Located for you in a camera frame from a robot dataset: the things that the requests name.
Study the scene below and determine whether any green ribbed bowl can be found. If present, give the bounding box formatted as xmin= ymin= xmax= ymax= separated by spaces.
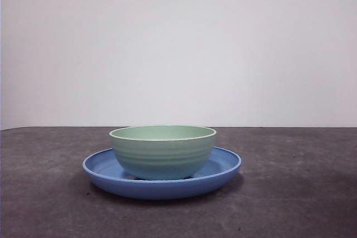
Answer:
xmin=108 ymin=125 xmax=218 ymax=180

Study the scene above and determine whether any blue round plate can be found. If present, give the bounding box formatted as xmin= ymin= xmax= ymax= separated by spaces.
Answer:
xmin=81 ymin=145 xmax=242 ymax=201

